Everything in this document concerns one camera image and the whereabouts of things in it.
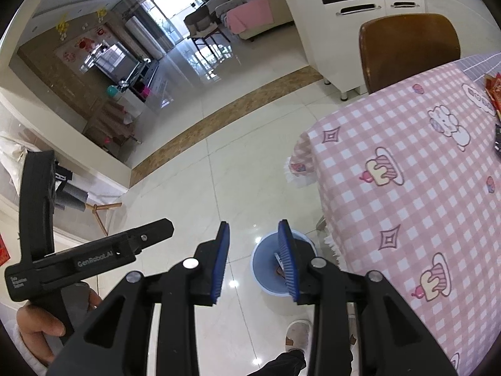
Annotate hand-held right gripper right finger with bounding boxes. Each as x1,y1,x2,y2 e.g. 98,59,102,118
277,219,458,376

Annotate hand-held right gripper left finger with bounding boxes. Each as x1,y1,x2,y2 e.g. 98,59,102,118
47,221,231,376

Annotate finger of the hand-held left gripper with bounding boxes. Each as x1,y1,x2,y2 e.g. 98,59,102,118
106,219,175,254

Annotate blue trash bin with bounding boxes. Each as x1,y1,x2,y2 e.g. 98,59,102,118
250,232,318,296

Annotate person's left hand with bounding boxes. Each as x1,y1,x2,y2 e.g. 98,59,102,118
16,288,103,366

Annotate wooden floor rack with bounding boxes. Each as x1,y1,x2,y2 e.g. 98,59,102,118
85,201,123,238

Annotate beige slipper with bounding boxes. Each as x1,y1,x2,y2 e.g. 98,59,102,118
284,318,314,355

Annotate person's black trouser leg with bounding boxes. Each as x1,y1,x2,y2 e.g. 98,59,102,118
243,349,307,376

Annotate pink checked tablecloth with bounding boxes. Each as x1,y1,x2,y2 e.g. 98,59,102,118
284,63,501,376

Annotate white hanging cloth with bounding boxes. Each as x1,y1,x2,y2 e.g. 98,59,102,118
0,130,30,197

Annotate television stand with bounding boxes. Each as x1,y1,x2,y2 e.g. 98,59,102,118
116,58,162,104

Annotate white standing air conditioner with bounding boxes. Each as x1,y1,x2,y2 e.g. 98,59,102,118
124,15,167,60

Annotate dark dining chair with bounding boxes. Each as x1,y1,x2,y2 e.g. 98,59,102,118
183,2,232,50

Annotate white cabinet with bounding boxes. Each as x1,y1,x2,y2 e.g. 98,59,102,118
272,0,425,100

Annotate pink blanket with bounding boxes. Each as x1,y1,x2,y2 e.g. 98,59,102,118
226,0,273,35

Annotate brown wooden chair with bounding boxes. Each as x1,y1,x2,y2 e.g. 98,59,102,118
358,13,462,95

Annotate beige sofa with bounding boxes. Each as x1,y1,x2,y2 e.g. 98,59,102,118
237,0,295,43

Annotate red paper packet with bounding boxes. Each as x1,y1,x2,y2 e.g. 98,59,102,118
484,74,501,116

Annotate grey checked cloth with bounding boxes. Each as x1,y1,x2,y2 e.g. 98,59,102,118
457,51,501,85

